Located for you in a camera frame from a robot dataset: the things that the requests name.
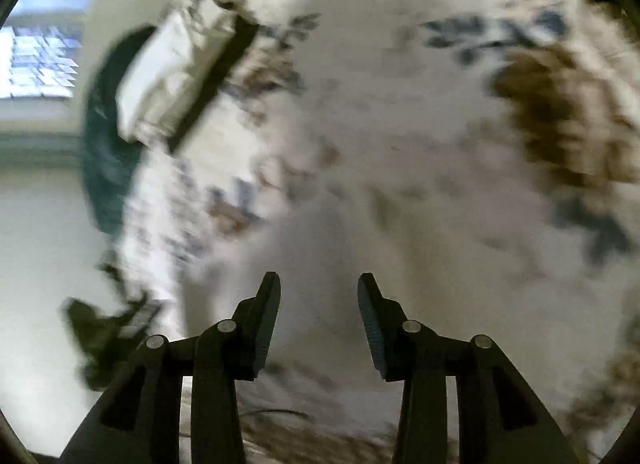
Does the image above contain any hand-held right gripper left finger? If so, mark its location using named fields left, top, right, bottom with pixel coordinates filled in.
left=60, top=271, right=282, bottom=464

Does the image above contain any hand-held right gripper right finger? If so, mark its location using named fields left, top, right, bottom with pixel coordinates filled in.
left=357, top=272, right=581, bottom=464

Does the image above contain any white garment black trim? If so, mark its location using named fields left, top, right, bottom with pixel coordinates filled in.
left=116, top=9, right=261, bottom=155

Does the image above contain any floral printed bedsheet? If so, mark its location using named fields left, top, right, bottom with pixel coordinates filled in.
left=117, top=0, right=640, bottom=464

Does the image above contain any dark green cushion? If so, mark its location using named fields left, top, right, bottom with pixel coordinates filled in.
left=81, top=26, right=157, bottom=237

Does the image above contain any window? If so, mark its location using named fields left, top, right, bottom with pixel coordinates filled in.
left=0, top=0, right=114, bottom=101

